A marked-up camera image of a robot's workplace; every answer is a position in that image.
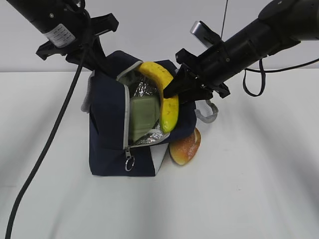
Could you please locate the thin black cable loop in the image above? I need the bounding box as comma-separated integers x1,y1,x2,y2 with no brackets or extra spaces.
243,58,319,97

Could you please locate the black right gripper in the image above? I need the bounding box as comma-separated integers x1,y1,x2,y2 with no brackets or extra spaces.
163,48,229,105

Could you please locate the sugared bread roll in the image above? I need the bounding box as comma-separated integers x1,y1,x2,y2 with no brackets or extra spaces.
169,128,201,166

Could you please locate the navy blue lunch bag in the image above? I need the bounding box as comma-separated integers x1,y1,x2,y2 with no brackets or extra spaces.
81,51,218,177

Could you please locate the yellow banana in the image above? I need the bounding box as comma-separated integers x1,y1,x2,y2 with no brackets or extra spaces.
137,62,179,134

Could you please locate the silver zipper pull ring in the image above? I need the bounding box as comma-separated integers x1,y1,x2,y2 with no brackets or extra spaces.
124,146,137,172

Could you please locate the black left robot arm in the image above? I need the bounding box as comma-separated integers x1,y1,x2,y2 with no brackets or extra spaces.
9,0,119,74

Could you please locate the thick black cable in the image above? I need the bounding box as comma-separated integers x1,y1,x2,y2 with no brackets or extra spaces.
4,0,93,239

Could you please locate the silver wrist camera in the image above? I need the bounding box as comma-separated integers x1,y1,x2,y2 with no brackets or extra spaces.
190,21,221,48

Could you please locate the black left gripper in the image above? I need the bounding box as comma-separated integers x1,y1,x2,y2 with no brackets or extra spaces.
36,13,119,76

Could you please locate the green lid glass container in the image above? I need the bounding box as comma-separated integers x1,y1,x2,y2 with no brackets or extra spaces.
129,96,160,142

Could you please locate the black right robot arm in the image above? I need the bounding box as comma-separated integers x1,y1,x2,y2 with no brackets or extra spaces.
163,0,319,103

